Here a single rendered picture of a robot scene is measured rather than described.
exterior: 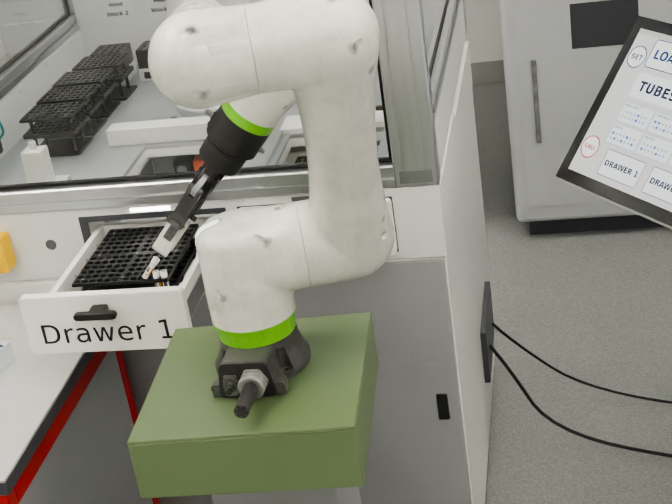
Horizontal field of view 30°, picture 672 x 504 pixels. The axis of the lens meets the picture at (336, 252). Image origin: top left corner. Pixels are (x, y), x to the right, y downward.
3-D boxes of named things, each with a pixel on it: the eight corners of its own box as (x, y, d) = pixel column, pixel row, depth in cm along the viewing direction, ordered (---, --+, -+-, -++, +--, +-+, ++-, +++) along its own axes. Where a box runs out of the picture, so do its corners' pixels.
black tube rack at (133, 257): (174, 311, 220) (166, 278, 217) (79, 315, 223) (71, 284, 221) (204, 253, 240) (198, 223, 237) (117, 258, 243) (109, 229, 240)
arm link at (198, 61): (262, 104, 150) (243, 2, 147) (156, 123, 150) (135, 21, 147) (257, 86, 168) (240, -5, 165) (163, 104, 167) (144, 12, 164)
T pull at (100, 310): (116, 320, 207) (114, 312, 206) (73, 322, 208) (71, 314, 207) (122, 309, 210) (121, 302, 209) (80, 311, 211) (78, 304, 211)
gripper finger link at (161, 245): (186, 226, 212) (184, 228, 211) (167, 256, 215) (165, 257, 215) (171, 216, 212) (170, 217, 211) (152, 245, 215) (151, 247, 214)
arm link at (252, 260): (320, 337, 187) (299, 221, 179) (216, 356, 186) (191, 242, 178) (311, 298, 199) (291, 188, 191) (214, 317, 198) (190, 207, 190)
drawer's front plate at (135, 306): (193, 347, 211) (181, 290, 206) (32, 354, 217) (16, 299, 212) (196, 342, 213) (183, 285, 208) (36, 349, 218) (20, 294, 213)
